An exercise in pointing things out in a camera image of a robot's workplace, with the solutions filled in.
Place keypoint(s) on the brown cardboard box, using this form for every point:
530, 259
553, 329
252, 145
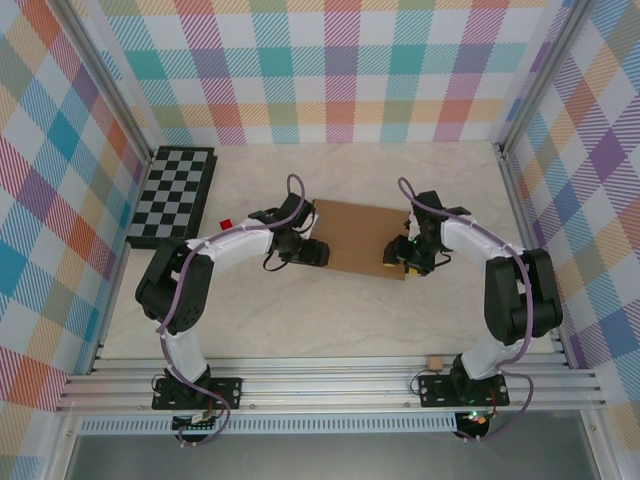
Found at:
355, 235

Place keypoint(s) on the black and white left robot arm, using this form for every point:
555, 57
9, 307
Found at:
170, 290

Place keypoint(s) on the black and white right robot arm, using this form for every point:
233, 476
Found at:
525, 295

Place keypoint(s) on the small red block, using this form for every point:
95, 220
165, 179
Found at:
227, 223

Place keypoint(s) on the small wooden block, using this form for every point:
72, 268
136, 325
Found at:
435, 362

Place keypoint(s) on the black grey checkerboard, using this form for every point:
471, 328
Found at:
170, 195

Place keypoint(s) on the small circuit board with leds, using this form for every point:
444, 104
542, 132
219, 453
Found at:
475, 419

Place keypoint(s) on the grey metal panel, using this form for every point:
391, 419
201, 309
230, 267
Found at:
325, 460

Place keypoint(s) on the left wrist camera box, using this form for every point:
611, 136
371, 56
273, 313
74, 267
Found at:
295, 210

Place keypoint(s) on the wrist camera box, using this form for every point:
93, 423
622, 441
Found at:
295, 210
429, 202

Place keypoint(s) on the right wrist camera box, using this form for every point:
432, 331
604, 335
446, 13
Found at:
429, 202

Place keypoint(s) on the aluminium side rail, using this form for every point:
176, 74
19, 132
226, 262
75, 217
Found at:
517, 200
113, 300

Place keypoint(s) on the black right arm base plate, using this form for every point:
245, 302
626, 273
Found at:
435, 392

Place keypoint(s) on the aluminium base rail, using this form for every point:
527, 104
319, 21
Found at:
325, 385

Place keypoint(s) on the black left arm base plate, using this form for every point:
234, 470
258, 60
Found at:
227, 392

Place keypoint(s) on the aluminium corner post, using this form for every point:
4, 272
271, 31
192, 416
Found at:
107, 85
540, 85

